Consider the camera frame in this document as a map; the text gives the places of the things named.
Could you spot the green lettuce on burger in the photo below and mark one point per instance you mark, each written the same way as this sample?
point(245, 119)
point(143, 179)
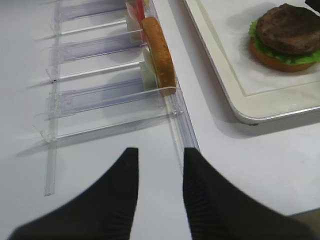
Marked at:
point(291, 60)

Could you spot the clear acrylic left rack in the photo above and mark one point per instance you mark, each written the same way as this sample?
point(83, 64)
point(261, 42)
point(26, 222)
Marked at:
point(99, 83)

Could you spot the white paper liner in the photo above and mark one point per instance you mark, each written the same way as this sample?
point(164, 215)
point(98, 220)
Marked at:
point(233, 23)

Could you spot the bottom bun on tray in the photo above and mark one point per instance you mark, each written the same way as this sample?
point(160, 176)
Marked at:
point(276, 64)

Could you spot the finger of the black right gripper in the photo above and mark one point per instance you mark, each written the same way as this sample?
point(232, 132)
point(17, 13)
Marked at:
point(314, 4)

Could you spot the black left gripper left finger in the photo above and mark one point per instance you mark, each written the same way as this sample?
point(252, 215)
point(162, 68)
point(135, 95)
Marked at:
point(105, 211)

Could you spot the red tomato slice in rack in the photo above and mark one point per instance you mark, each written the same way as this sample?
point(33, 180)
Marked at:
point(139, 11)

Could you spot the bun half in left rack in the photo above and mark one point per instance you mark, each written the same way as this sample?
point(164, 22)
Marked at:
point(160, 54)

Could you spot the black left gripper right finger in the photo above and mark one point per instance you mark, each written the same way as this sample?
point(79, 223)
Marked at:
point(218, 210)

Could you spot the white metal tray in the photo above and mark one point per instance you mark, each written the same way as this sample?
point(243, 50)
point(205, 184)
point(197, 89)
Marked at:
point(261, 107)

